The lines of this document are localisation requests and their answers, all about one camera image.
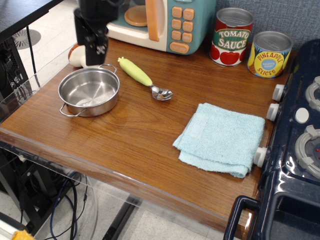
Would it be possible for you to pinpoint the pineapple slices can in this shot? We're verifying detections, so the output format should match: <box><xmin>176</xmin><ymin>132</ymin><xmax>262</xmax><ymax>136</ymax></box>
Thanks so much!
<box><xmin>247</xmin><ymin>31</ymin><xmax>294</xmax><ymax>79</ymax></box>

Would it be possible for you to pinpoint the white stove knob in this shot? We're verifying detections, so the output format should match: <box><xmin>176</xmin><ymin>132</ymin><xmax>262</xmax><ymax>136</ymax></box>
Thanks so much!
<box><xmin>266</xmin><ymin>103</ymin><xmax>280</xmax><ymax>122</ymax></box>
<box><xmin>272</xmin><ymin>84</ymin><xmax>285</xmax><ymax>102</ymax></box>
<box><xmin>253</xmin><ymin>147</ymin><xmax>268</xmax><ymax>168</ymax></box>

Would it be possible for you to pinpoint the white stove knob top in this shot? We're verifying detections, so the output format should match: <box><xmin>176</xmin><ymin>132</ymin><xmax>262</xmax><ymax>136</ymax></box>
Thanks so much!
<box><xmin>272</xmin><ymin>84</ymin><xmax>285</xmax><ymax>102</ymax></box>

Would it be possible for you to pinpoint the white stove knob bottom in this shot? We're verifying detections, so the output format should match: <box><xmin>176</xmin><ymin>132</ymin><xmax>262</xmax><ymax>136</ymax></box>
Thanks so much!
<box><xmin>253</xmin><ymin>147</ymin><xmax>268</xmax><ymax>168</ymax></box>

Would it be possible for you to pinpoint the white stove knob middle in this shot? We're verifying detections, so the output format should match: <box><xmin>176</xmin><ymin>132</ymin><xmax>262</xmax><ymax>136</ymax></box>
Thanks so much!
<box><xmin>266</xmin><ymin>103</ymin><xmax>280</xmax><ymax>122</ymax></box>

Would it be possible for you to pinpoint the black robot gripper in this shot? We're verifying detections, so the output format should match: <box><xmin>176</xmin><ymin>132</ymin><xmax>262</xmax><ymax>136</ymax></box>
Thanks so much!
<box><xmin>73</xmin><ymin>0</ymin><xmax>125</xmax><ymax>66</ymax></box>

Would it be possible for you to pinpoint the white brown plush mushroom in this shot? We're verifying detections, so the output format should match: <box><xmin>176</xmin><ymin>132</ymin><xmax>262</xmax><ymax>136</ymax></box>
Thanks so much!
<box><xmin>68</xmin><ymin>44</ymin><xmax>100</xmax><ymax>68</ymax></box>

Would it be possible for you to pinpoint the black computer tower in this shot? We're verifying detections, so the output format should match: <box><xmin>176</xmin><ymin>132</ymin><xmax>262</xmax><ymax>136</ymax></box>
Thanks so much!
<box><xmin>0</xmin><ymin>37</ymin><xmax>32</xmax><ymax>104</ymax></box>

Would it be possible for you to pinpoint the dark blue toy stove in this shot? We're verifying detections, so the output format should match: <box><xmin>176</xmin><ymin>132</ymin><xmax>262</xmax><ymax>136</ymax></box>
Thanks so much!
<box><xmin>224</xmin><ymin>39</ymin><xmax>320</xmax><ymax>240</ymax></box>

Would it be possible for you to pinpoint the blue cable under table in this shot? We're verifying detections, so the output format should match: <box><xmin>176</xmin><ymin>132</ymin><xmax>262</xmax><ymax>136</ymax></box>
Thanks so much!
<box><xmin>49</xmin><ymin>178</ymin><xmax>78</xmax><ymax>240</ymax></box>

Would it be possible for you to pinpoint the green handled metal spoon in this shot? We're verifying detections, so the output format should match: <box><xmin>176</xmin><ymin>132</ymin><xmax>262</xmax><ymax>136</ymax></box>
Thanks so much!
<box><xmin>117</xmin><ymin>57</ymin><xmax>174</xmax><ymax>101</ymax></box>

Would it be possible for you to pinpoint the yellow object bottom left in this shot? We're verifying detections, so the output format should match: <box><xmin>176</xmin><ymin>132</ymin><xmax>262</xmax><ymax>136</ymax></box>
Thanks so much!
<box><xmin>11</xmin><ymin>230</ymin><xmax>34</xmax><ymax>240</ymax></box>

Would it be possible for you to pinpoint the tomato sauce can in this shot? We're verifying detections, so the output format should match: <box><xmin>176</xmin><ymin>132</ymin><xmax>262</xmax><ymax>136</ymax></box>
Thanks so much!
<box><xmin>210</xmin><ymin>7</ymin><xmax>254</xmax><ymax>66</ymax></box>

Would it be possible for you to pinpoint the stainless steel pot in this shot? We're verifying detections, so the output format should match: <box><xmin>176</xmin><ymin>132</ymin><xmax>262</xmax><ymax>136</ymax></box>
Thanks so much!
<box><xmin>58</xmin><ymin>64</ymin><xmax>120</xmax><ymax>117</ymax></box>

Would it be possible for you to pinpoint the toy microwave teal cream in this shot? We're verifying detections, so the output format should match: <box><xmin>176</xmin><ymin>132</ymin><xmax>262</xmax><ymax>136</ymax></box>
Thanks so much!
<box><xmin>107</xmin><ymin>0</ymin><xmax>216</xmax><ymax>55</ymax></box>

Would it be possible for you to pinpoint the black desk left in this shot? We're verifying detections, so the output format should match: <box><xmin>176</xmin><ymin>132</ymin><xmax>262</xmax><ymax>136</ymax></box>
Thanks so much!
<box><xmin>0</xmin><ymin>0</ymin><xmax>62</xmax><ymax>43</ymax></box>

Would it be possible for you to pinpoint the light blue folded towel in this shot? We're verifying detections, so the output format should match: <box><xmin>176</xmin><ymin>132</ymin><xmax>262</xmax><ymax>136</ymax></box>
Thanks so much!
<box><xmin>172</xmin><ymin>103</ymin><xmax>265</xmax><ymax>179</ymax></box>

